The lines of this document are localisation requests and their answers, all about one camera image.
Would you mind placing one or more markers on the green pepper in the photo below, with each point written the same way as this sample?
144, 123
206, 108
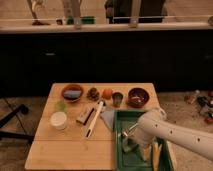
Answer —
128, 145

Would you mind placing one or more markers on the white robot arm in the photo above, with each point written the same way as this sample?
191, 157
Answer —
153, 124

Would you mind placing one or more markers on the orange fruit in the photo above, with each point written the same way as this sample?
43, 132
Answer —
107, 93

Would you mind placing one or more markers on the small metal cup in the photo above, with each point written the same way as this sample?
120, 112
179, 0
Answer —
117, 99

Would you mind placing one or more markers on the brown pine cone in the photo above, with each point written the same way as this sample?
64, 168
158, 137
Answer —
93, 94

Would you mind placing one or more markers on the grey folded cloth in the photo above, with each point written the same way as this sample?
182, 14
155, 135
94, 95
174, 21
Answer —
108, 117

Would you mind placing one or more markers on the dark red bowl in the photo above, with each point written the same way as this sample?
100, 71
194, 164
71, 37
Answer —
137, 97

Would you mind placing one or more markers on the orange bowl with blue sponge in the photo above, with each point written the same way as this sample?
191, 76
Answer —
72, 92

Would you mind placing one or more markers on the brown wooden block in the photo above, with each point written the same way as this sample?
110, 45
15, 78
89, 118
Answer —
85, 115

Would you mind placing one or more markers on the green round lid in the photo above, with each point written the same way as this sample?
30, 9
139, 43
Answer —
60, 106

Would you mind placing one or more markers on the metal spoon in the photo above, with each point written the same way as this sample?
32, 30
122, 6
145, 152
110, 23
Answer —
126, 132

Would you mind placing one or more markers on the white cylindrical cup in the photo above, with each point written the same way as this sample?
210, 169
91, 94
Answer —
58, 120

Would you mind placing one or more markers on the green plastic tray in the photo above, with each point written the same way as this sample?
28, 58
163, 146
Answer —
132, 161

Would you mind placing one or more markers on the yellow wooden utensil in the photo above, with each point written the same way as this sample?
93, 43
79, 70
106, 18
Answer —
156, 151

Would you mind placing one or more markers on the black chair base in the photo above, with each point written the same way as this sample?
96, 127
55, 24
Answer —
11, 125

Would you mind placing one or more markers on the clutter on floor right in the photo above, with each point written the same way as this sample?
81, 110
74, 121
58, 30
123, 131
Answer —
206, 105

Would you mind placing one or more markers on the white handled knife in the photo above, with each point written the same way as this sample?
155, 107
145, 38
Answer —
93, 122

